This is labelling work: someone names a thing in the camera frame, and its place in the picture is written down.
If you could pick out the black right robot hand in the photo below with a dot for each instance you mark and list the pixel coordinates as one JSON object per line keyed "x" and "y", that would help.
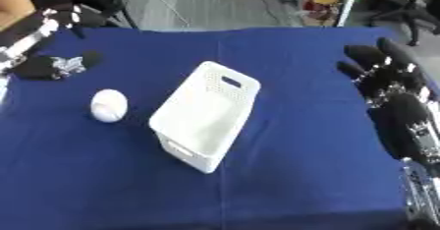
{"x": 401, "y": 122}

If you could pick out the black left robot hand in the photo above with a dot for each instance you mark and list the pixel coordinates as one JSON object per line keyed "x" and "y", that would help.
{"x": 35, "y": 68}

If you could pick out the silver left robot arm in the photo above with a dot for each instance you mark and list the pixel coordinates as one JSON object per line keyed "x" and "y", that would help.
{"x": 20, "y": 46}

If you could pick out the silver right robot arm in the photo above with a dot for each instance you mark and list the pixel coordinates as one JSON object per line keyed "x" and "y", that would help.
{"x": 423, "y": 194}

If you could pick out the tan board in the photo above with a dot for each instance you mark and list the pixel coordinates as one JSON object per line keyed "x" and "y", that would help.
{"x": 12, "y": 2}

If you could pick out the white egg-shaped ball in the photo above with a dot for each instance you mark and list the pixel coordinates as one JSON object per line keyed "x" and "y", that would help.
{"x": 109, "y": 106}

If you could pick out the black office chair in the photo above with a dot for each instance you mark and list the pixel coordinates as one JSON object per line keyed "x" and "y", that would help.
{"x": 410, "y": 8}

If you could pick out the white pole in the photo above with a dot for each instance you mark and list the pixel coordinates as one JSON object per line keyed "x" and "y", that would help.
{"x": 349, "y": 2}

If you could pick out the white plastic basket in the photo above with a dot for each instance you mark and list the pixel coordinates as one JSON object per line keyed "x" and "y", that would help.
{"x": 201, "y": 119}

